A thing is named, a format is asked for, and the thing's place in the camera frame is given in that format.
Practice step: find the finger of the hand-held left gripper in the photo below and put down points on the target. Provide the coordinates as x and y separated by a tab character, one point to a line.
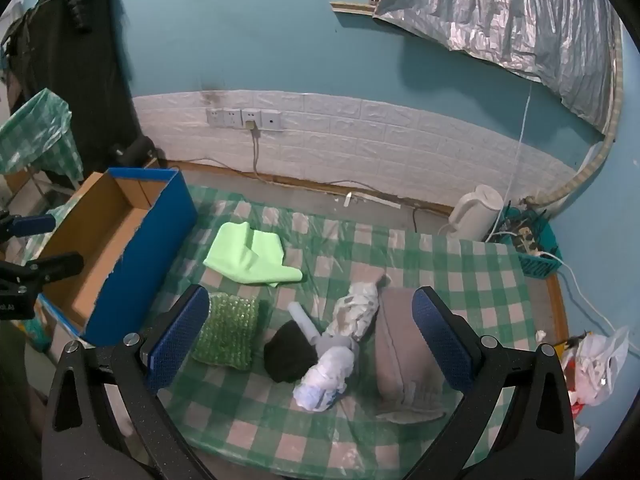
55	267
32	225

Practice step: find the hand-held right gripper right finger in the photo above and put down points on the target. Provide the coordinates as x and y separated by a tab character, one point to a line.
440	340

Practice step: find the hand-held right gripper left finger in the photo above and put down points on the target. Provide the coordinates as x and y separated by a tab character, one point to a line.
182	330

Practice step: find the green bubble wrap pad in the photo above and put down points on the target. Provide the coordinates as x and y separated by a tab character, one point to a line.
225	332

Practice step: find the blue cardboard box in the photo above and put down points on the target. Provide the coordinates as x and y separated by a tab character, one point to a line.
150	260

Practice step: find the grey sock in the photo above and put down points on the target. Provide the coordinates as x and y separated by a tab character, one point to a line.
336	344

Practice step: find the black sock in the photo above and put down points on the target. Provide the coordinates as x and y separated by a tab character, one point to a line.
290	352

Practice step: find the white blue printed bundle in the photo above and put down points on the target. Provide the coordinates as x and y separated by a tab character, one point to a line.
325	380

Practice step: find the green checkered tablecloth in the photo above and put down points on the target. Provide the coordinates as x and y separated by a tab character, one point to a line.
425	265

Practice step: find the white plastic bag bundle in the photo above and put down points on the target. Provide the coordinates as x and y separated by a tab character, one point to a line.
355	305

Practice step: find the green checkered plastic bag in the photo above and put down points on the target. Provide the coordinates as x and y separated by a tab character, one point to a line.
40	130

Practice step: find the light green cloth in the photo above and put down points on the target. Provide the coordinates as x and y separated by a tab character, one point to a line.
245	255

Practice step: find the white plastic tube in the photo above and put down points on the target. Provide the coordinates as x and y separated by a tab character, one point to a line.
305	322

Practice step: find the teal plastic basket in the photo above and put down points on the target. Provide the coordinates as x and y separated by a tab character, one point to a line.
540	265

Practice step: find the black device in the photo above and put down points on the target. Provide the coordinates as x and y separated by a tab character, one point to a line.
135	150

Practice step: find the white electric kettle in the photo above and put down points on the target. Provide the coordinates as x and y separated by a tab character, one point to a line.
475	212

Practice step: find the white power strip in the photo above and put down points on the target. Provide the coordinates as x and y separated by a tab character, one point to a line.
529	241

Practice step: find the white crumpled plastic bag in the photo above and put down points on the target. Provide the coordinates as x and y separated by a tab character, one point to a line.
597	365

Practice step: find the black hanging clothing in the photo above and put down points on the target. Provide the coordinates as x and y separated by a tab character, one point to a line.
75	60

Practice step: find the silver foil curtain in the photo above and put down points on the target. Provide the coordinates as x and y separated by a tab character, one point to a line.
525	15

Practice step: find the wooden window sill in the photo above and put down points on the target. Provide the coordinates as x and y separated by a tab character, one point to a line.
352	6

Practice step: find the white wall socket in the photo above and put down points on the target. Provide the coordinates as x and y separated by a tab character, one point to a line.
232	118
251	116
271	120
215	118

